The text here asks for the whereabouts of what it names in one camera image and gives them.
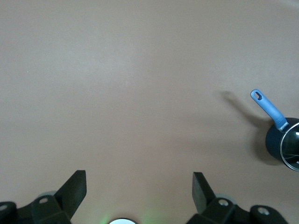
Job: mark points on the glass lid with blue knob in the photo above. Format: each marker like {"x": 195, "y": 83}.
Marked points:
{"x": 292, "y": 144}

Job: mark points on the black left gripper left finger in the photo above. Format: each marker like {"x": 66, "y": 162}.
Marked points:
{"x": 74, "y": 186}

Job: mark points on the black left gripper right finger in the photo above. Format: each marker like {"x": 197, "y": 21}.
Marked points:
{"x": 198, "y": 189}

